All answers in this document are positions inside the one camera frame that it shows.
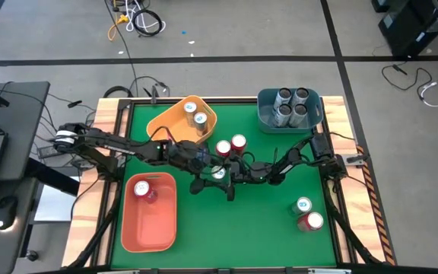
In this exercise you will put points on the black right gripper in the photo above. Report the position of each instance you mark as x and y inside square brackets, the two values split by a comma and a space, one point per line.
[242, 173]

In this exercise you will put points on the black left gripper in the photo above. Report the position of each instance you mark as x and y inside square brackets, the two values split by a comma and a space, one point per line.
[200, 163]

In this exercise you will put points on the blue silver Red Bull can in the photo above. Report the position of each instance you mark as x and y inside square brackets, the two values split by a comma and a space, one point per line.
[190, 107]
[219, 172]
[200, 118]
[302, 204]

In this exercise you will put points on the red soda can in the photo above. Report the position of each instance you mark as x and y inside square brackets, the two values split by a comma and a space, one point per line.
[223, 147]
[314, 220]
[141, 187]
[238, 142]

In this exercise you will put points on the orange plastic bin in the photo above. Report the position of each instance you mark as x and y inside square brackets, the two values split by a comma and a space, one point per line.
[150, 228]

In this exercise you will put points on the yellow plastic bin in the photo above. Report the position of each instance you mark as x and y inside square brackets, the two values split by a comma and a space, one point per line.
[181, 122]

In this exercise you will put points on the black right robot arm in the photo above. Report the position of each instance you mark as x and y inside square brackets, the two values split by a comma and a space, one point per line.
[319, 146]

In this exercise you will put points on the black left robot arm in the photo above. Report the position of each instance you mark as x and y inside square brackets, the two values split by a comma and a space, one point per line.
[120, 146]

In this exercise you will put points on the blue-grey plastic bin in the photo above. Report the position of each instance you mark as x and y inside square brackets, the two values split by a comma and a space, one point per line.
[265, 118]

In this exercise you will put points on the light wooden table board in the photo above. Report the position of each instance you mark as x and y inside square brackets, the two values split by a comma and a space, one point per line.
[359, 190]

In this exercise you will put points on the yellow black hazard tape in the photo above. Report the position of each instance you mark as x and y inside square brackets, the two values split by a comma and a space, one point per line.
[378, 224]

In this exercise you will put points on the white sheet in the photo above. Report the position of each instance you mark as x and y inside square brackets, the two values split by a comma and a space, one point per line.
[53, 205]

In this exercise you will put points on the black desk caster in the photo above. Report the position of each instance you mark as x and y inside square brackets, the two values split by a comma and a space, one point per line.
[32, 255]

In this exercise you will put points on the black desk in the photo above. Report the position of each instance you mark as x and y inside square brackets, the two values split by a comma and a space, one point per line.
[25, 110]

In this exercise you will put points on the black computer mouse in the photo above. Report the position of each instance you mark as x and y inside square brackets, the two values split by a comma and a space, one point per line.
[7, 207]

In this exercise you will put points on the black equipment case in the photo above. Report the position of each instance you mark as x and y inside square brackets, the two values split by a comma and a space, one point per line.
[413, 26]

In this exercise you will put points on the black frame post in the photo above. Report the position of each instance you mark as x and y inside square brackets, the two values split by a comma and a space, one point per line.
[153, 97]

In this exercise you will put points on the grey metal bracket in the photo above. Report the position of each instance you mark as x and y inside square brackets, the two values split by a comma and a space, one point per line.
[356, 159]

